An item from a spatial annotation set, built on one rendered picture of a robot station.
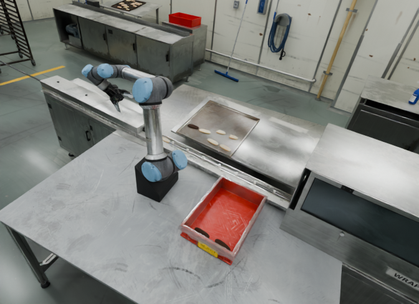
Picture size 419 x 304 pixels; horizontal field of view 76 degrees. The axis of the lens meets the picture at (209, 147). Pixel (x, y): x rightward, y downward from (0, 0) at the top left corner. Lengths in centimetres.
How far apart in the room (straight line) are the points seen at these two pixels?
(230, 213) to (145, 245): 52
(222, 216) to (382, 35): 380
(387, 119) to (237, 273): 232
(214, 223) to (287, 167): 69
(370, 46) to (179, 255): 413
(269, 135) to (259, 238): 88
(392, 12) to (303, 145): 298
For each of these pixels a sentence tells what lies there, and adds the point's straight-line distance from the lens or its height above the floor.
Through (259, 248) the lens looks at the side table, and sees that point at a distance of 158.
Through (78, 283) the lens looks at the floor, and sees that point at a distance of 245.
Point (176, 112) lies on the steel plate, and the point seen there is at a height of 82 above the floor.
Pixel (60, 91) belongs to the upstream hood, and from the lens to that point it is 283.
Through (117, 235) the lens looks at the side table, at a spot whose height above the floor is 82.
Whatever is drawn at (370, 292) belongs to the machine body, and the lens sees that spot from 185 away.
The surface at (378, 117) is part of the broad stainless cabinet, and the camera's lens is 323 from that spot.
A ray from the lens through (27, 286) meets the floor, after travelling 257.
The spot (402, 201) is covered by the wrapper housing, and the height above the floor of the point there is 130.
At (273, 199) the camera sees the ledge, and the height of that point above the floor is 86.
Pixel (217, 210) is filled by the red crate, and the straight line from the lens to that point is 167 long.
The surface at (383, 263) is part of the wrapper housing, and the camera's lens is 165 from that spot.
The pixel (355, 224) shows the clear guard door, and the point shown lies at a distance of 151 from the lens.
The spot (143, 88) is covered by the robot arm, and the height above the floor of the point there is 153.
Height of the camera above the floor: 211
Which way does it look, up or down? 37 degrees down
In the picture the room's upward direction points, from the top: 7 degrees clockwise
